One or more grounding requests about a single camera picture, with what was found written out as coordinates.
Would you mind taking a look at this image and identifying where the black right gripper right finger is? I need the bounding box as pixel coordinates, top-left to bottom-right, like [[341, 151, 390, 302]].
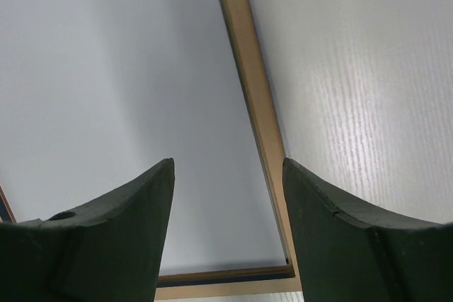
[[282, 158, 452, 301]]

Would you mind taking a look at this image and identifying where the blue wooden picture frame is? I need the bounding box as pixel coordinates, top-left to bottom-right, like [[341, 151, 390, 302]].
[[1, 0, 300, 301]]

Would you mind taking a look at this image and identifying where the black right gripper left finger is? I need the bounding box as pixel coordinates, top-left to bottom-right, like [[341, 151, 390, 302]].
[[1, 158, 174, 301]]

